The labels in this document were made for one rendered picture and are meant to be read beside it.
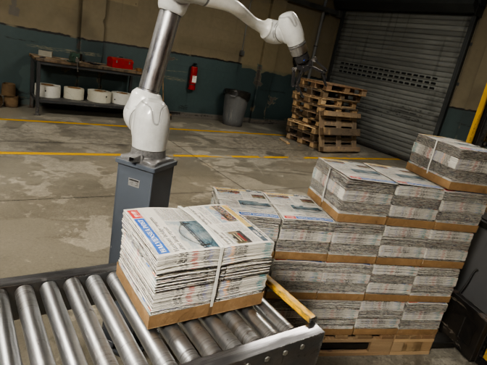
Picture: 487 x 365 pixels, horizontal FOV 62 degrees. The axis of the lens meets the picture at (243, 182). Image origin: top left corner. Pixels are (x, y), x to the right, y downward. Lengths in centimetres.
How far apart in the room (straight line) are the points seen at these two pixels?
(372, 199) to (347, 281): 47
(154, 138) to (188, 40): 717
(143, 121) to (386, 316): 172
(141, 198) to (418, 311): 173
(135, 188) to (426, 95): 809
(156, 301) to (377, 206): 137
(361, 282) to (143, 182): 127
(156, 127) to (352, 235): 112
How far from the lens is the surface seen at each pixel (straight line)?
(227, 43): 940
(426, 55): 961
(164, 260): 107
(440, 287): 270
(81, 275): 140
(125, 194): 194
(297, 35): 212
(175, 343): 117
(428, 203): 236
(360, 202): 213
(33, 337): 118
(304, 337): 128
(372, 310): 252
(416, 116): 954
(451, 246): 259
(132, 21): 848
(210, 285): 120
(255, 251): 121
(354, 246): 223
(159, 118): 183
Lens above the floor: 154
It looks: 17 degrees down
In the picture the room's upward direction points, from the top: 11 degrees clockwise
